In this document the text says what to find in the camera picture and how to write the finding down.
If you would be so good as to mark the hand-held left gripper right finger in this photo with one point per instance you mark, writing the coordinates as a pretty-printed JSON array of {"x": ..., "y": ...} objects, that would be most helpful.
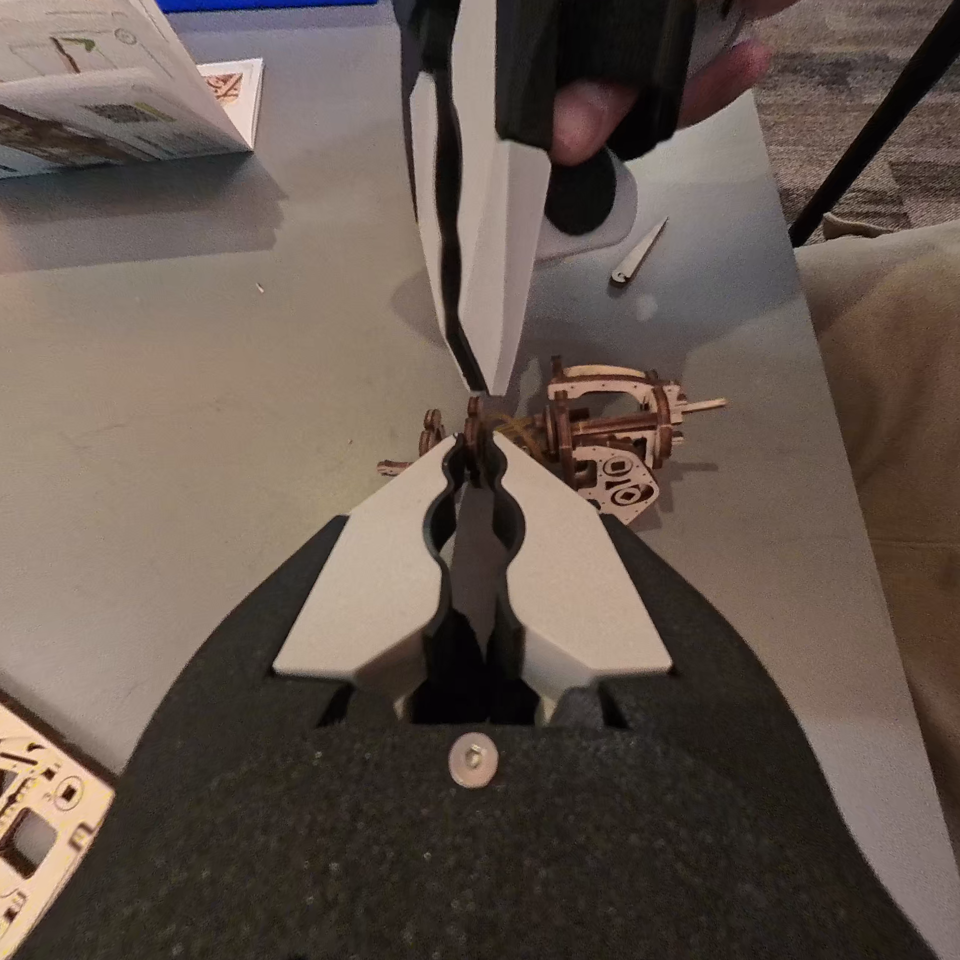
[{"x": 592, "y": 600}]

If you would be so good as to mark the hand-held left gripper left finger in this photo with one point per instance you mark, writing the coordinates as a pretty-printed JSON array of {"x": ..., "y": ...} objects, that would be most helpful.
[{"x": 360, "y": 600}]

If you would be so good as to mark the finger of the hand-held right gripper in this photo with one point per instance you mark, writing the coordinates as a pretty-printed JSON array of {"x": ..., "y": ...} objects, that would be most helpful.
[
  {"x": 495, "y": 240},
  {"x": 426, "y": 187}
]

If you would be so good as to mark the wooden gear model assembly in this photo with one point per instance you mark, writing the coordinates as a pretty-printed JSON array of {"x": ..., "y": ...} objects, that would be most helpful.
[{"x": 600, "y": 442}]

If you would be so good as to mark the laser-cut wooden parts sheet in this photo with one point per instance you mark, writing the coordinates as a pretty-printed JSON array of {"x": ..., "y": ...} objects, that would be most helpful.
[{"x": 75, "y": 757}]

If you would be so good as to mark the person's right hand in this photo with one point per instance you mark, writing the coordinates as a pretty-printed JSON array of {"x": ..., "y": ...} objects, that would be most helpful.
[{"x": 592, "y": 120}]

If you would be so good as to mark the small pointed wooden part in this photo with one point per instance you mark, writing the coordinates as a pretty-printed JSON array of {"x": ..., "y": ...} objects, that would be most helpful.
[{"x": 637, "y": 255}]

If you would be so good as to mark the blue plastic bin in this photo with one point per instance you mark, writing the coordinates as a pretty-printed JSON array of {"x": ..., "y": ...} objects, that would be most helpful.
[{"x": 262, "y": 6}]

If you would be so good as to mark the black stand leg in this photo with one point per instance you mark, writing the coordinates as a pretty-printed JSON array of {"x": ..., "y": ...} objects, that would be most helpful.
[{"x": 862, "y": 142}]

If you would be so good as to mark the white instruction booklet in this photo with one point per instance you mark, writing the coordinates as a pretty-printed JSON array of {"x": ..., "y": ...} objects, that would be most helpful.
[{"x": 112, "y": 97}]

